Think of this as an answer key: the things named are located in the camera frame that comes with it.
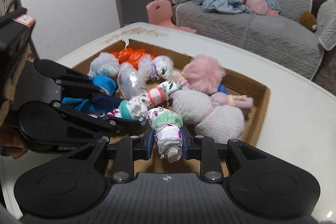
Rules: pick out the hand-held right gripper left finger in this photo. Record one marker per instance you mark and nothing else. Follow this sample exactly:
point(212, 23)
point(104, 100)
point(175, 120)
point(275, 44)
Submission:
point(149, 145)

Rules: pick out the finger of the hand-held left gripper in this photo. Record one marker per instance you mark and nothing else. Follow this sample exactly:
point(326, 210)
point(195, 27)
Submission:
point(86, 121)
point(76, 85)

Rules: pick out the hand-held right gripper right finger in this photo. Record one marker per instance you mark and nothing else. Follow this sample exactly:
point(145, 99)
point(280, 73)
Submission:
point(183, 146)

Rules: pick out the white bundle mint green band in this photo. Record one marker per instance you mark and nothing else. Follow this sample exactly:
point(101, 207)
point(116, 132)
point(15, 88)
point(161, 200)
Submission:
point(169, 142)

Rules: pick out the white plastic bag bundle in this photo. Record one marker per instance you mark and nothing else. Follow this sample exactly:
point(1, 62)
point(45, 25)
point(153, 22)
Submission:
point(103, 65)

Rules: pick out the white fuzzy sock bundle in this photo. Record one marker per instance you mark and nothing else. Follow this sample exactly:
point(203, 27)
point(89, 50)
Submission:
point(210, 119)

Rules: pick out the white bundle with teal band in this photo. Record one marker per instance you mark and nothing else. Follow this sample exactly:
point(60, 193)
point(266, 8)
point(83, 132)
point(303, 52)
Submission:
point(131, 108)

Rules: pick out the clear silver plastic bundle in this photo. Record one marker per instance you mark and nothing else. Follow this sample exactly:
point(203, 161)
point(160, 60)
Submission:
point(130, 82)

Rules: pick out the orange plastic bag bundle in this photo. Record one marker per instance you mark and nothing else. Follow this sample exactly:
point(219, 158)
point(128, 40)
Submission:
point(131, 56)

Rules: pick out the pink pompom with blue knit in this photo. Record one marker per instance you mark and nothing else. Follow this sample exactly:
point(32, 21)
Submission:
point(203, 74)

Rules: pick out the white bundle with purple band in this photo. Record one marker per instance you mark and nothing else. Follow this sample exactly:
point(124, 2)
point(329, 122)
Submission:
point(162, 64)

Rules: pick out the shallow cardboard box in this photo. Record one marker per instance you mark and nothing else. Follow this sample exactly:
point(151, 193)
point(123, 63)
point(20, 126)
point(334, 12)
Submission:
point(244, 85)

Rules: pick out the person's left hand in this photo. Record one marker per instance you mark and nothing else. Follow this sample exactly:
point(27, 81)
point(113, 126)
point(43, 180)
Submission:
point(13, 148)

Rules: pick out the pink plastic chair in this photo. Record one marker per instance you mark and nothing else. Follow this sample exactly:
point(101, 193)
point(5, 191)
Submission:
point(160, 14)

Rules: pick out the grey sofa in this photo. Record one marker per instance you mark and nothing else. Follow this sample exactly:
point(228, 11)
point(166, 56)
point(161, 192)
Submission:
point(249, 35)

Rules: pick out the pink cloth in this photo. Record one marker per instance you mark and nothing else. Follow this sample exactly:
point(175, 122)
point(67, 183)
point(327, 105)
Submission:
point(260, 6)

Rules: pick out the brown plush toy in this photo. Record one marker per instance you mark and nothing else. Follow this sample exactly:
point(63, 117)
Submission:
point(307, 19)

